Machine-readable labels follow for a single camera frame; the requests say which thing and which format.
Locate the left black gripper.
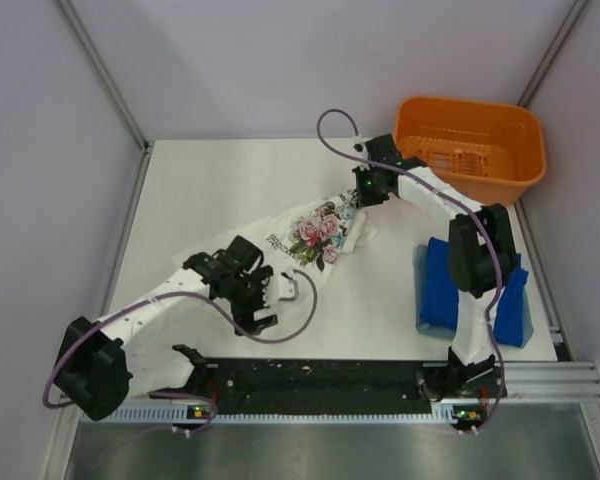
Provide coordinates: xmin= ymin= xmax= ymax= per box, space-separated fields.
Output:
xmin=226 ymin=264 xmax=276 ymax=333

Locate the white floral t shirt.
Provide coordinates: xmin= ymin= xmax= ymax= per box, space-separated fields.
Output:
xmin=171 ymin=189 xmax=378 ymax=287

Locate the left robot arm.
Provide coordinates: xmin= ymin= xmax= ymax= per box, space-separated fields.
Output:
xmin=53 ymin=236 xmax=298 ymax=421

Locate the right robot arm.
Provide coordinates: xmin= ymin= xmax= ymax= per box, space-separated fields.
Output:
xmin=354 ymin=134 xmax=517 ymax=397

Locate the orange plastic basket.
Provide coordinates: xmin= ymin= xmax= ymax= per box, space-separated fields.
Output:
xmin=393 ymin=96 xmax=547 ymax=207

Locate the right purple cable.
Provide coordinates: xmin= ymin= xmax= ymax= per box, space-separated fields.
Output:
xmin=316 ymin=107 xmax=509 ymax=435

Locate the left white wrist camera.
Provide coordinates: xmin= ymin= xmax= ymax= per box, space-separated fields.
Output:
xmin=272 ymin=269 xmax=300 ymax=302

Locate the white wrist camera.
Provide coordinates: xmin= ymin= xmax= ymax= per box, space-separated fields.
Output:
xmin=272 ymin=269 xmax=300 ymax=302
xmin=353 ymin=135 xmax=368 ymax=159

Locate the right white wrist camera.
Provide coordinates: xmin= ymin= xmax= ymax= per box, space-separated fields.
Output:
xmin=353 ymin=135 xmax=368 ymax=159

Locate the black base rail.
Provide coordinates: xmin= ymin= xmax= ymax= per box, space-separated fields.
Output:
xmin=160 ymin=357 xmax=506 ymax=416

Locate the white slotted cable duct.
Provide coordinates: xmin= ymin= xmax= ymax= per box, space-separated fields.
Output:
xmin=80 ymin=402 xmax=487 ymax=426

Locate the right aluminium corner post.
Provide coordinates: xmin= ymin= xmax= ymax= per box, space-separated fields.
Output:
xmin=517 ymin=0 xmax=592 ymax=109

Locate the aluminium corner post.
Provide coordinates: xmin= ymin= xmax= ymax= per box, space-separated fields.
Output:
xmin=54 ymin=0 xmax=150 ymax=153
xmin=517 ymin=0 xmax=592 ymax=109

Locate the left aluminium corner post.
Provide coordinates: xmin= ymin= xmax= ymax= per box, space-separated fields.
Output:
xmin=54 ymin=0 xmax=150 ymax=153

